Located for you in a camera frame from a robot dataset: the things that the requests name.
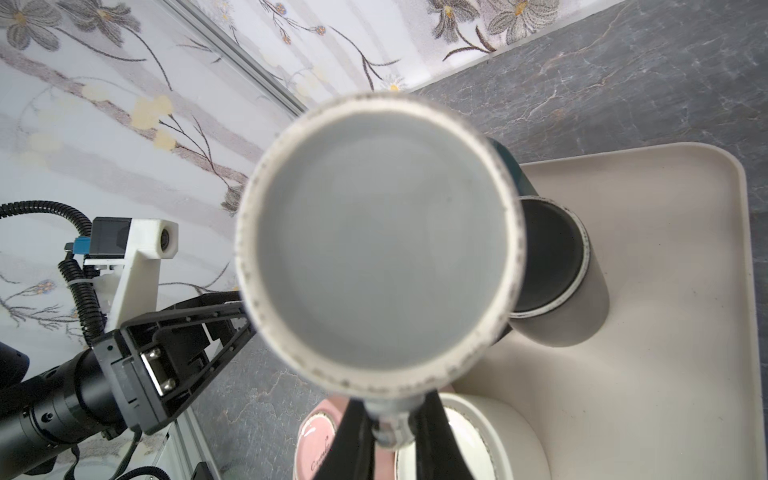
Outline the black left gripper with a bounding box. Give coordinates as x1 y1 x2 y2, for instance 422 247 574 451
93 299 255 435

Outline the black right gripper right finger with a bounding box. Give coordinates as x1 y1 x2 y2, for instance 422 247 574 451
413 392 473 480

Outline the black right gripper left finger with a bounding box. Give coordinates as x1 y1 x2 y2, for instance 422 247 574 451
314 400 375 480

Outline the white cream mug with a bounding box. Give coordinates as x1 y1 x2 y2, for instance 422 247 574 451
392 392 552 480

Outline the grey mug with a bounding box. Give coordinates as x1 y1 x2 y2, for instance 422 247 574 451
233 92 528 451

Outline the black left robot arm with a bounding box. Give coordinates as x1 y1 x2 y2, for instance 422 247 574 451
1 293 256 479

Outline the pink mug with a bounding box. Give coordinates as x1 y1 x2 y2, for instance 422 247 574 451
293 395 349 480

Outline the black mug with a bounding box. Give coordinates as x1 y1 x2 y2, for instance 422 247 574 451
508 196 610 348

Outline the dark green mug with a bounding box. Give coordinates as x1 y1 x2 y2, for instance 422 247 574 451
488 137 538 196

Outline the beige rectangular tray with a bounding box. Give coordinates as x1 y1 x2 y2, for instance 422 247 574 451
455 142 767 479

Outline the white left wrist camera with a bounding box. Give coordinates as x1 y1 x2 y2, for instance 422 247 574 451
65 217 179 332

